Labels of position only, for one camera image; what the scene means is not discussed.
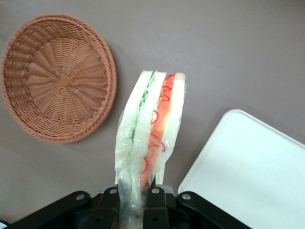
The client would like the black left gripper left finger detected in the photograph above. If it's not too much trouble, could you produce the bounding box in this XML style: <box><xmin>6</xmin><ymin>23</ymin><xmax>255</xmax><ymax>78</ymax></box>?
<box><xmin>88</xmin><ymin>187</ymin><xmax>120</xmax><ymax>229</ymax></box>

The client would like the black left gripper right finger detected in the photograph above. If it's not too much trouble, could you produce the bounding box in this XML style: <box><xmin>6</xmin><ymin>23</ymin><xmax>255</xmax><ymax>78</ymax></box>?
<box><xmin>142</xmin><ymin>187</ymin><xmax>177</xmax><ymax>229</ymax></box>

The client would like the plastic sandwich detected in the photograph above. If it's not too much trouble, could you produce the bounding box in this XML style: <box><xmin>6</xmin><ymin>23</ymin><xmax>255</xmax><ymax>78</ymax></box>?
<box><xmin>114</xmin><ymin>70</ymin><xmax>187</xmax><ymax>229</ymax></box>

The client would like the cream rectangular serving tray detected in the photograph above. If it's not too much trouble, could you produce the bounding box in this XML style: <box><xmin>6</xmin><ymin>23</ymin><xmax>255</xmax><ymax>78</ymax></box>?
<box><xmin>178</xmin><ymin>109</ymin><xmax>305</xmax><ymax>229</ymax></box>

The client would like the brown round wicker basket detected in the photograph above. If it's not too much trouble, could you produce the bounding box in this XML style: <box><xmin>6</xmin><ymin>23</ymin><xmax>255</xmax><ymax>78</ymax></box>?
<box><xmin>0</xmin><ymin>14</ymin><xmax>117</xmax><ymax>144</ymax></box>

